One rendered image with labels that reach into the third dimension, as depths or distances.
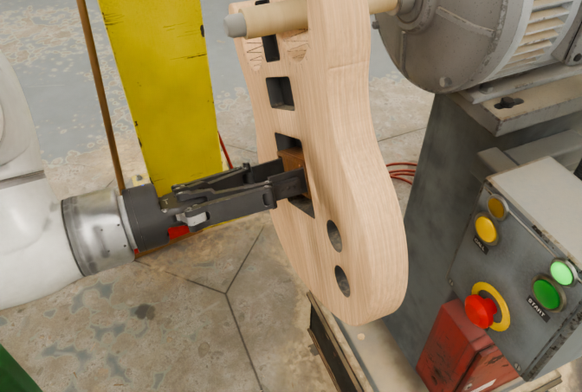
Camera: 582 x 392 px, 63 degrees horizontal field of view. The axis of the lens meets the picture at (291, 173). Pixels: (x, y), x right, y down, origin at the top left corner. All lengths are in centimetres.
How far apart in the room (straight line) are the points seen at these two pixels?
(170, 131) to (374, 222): 128
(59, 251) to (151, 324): 123
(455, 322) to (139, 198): 70
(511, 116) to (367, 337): 84
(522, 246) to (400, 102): 213
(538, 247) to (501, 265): 7
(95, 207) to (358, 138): 28
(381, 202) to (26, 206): 35
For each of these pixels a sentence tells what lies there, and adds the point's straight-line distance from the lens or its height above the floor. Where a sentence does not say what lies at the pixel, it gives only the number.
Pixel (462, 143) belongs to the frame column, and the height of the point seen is 97.
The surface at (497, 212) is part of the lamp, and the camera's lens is 55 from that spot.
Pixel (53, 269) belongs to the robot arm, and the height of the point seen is 108.
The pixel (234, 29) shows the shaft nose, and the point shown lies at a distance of 51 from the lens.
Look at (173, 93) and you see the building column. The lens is 159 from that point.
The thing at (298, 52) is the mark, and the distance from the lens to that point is 54.
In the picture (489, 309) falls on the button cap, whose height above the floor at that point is 99.
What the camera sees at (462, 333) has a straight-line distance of 103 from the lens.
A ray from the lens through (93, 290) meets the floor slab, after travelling 189.
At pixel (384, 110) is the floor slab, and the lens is 256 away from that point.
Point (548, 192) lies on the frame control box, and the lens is 57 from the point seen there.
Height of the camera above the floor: 148
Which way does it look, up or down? 44 degrees down
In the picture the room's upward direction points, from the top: straight up
